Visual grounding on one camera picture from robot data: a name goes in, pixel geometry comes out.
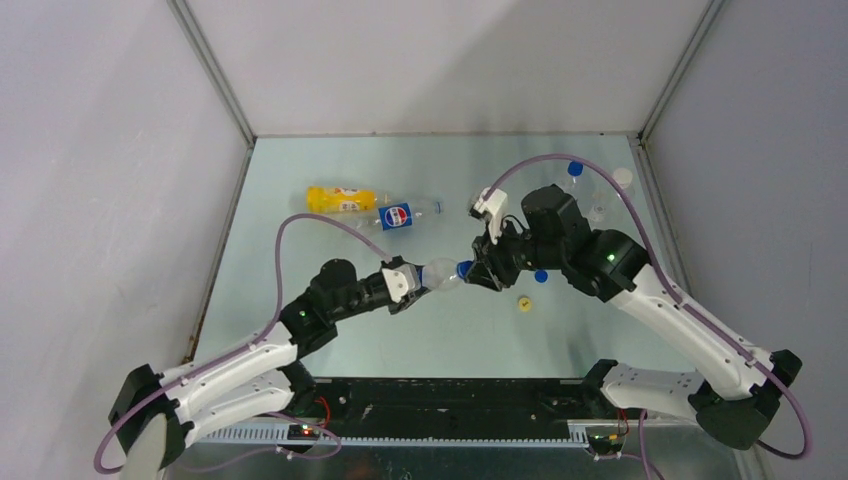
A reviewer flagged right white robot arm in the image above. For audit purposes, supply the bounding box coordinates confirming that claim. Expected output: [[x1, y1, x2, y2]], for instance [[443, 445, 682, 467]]
[[460, 185, 802, 450]]

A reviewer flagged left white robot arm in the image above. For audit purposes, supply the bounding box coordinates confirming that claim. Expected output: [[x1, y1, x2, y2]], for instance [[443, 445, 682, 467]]
[[109, 257, 436, 467]]

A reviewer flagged standing Pepsi bottle blue cap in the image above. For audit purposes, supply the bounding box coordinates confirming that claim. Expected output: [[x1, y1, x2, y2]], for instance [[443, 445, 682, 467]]
[[557, 161, 587, 201]]

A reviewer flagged lying uncapped Pepsi bottle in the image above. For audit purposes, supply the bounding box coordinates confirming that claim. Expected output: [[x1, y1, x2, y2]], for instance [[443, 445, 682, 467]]
[[351, 200, 445, 233]]

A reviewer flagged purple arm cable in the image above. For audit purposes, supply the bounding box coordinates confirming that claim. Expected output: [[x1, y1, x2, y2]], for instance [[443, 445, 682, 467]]
[[483, 154, 814, 461], [92, 213, 395, 476]]

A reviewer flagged large clear bottle white cap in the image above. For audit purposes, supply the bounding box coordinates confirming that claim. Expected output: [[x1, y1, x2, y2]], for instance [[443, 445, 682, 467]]
[[590, 168, 634, 230]]

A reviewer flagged yellow juice bottle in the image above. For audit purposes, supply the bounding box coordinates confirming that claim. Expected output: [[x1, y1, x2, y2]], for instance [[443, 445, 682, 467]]
[[305, 186, 392, 214]]

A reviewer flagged grey slotted cable duct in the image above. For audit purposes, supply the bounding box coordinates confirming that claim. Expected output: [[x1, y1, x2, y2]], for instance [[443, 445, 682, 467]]
[[197, 422, 589, 448]]

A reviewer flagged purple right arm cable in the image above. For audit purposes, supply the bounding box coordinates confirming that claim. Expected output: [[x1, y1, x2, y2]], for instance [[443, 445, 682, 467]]
[[483, 154, 814, 461]]

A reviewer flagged clear crushed bottle blue label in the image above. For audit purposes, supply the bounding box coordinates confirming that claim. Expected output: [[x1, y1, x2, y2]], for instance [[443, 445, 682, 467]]
[[420, 258, 463, 291]]

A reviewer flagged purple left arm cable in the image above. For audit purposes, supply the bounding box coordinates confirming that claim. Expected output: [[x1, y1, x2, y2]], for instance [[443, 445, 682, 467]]
[[92, 213, 395, 476]]

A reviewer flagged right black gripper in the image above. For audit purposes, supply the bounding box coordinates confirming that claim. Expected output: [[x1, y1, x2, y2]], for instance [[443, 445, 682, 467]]
[[462, 217, 564, 293]]

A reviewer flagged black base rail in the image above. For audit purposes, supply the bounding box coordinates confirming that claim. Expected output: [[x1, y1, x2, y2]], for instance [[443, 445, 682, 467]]
[[284, 373, 639, 439]]

